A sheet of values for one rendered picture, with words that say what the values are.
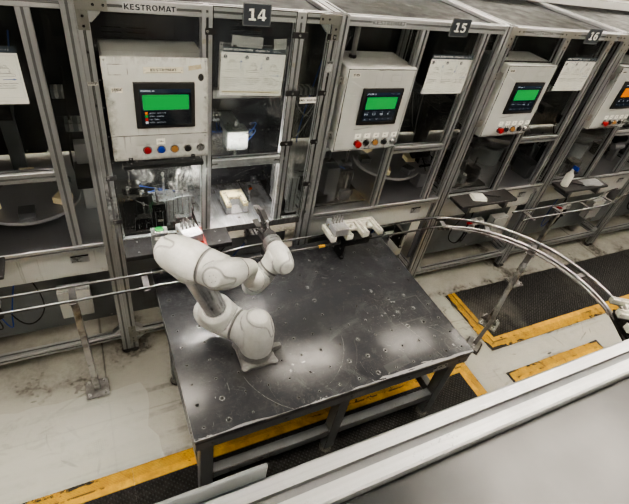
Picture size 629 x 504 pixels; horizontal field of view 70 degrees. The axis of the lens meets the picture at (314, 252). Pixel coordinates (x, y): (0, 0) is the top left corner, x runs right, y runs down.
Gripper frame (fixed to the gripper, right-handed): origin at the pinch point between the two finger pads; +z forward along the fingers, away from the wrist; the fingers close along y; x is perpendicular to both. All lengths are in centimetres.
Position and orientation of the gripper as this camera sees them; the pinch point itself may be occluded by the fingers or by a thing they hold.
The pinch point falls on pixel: (257, 215)
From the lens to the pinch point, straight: 230.6
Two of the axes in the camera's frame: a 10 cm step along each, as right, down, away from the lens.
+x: -9.0, 1.6, -4.1
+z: -4.1, -6.4, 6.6
